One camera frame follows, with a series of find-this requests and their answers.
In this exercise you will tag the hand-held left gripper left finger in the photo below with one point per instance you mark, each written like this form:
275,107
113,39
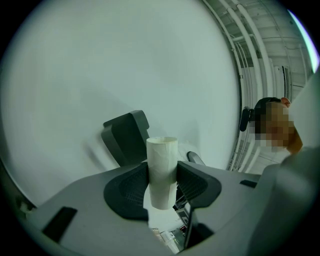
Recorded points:
100,212

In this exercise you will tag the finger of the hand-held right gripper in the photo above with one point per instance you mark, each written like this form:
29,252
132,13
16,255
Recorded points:
196,158

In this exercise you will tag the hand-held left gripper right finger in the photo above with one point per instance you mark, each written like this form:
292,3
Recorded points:
220,200

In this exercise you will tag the white paper core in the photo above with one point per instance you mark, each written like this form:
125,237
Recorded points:
162,170

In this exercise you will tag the black toilet paper holder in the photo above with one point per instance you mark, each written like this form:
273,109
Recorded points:
130,140

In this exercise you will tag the person's light grey shirt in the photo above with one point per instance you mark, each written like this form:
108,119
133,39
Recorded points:
270,157

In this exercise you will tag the person's head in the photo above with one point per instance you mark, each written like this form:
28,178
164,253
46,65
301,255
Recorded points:
275,130

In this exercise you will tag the group of white ceiling pipes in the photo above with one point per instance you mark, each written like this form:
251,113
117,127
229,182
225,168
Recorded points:
250,32

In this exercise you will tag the long ceiling light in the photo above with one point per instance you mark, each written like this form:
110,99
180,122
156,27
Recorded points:
306,37

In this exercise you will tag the black head-worn camera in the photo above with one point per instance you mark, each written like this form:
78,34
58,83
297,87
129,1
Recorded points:
245,120

